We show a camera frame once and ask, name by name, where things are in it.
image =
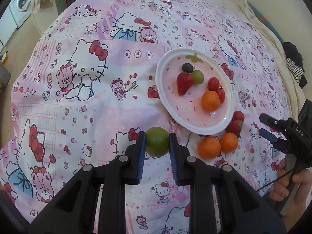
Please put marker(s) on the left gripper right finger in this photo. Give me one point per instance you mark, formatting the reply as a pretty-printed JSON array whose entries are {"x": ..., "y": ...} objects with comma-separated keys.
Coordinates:
[{"x": 221, "y": 200}]

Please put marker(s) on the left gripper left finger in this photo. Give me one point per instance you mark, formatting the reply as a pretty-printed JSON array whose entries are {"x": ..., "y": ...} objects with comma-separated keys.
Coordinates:
[{"x": 94, "y": 194}]

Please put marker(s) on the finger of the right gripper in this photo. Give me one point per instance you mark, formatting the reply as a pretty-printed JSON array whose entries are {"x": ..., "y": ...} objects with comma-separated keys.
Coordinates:
[
  {"x": 269, "y": 136},
  {"x": 272, "y": 122}
]

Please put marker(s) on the red strawberry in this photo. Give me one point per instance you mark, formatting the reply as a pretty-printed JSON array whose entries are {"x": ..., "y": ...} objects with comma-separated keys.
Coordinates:
[
  {"x": 234, "y": 127},
  {"x": 184, "y": 83}
]

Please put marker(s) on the orange mandarin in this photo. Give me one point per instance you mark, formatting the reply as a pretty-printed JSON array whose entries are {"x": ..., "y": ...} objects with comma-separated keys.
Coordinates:
[
  {"x": 209, "y": 148},
  {"x": 210, "y": 101},
  {"x": 228, "y": 142}
]

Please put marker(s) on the green grape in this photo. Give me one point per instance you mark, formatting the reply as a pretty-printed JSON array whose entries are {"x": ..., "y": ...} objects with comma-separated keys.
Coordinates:
[
  {"x": 157, "y": 141},
  {"x": 198, "y": 77}
]

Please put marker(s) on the dark purple grape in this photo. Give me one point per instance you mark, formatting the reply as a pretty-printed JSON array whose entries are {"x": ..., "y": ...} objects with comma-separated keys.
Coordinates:
[{"x": 187, "y": 68}]

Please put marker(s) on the black clothing pile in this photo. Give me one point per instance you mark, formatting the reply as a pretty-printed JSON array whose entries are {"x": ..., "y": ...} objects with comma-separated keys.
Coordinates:
[{"x": 295, "y": 63}]

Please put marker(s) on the pink strawberry pattern plate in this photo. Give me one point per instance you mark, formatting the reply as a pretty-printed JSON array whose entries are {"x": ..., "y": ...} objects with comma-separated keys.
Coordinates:
[{"x": 186, "y": 110}]

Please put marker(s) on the teal orange cushion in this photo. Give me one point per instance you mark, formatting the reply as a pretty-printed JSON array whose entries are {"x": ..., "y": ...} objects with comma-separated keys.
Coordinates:
[{"x": 264, "y": 21}]

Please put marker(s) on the pink Hello Kitty bedsheet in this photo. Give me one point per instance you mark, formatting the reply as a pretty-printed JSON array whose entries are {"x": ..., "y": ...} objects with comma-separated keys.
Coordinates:
[{"x": 88, "y": 89}]

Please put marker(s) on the white washing machine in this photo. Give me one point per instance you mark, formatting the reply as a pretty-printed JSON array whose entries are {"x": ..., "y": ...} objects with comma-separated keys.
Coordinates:
[{"x": 19, "y": 12}]

